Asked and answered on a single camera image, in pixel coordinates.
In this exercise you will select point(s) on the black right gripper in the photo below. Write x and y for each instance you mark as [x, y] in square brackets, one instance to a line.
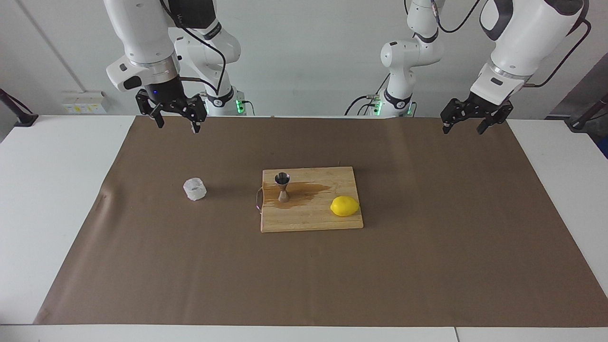
[164, 92]

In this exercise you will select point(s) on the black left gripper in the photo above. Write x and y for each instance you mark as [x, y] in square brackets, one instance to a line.
[484, 103]

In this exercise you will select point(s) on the clear plastic cup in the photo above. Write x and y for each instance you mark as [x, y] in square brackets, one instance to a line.
[194, 189]

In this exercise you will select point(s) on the metal jigger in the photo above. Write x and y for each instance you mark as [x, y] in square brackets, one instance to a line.
[283, 179]

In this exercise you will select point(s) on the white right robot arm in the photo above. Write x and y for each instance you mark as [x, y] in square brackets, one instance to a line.
[137, 28]

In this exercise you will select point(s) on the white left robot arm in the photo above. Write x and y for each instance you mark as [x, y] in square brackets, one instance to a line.
[522, 33]

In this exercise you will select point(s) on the black clamp stand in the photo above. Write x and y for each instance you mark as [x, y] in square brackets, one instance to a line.
[582, 124]
[23, 118]

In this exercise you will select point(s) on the blue plastic object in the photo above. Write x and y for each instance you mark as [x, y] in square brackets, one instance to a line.
[604, 147]

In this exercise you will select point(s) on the brown paper table mat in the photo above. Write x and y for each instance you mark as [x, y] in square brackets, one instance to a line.
[190, 266]

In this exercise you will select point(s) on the yellow lemon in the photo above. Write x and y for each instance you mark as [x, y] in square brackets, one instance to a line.
[345, 206]

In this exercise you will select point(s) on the wooden cutting board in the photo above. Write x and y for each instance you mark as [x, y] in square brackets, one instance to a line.
[304, 218]

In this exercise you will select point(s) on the white wall socket box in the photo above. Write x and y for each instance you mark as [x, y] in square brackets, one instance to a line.
[85, 103]

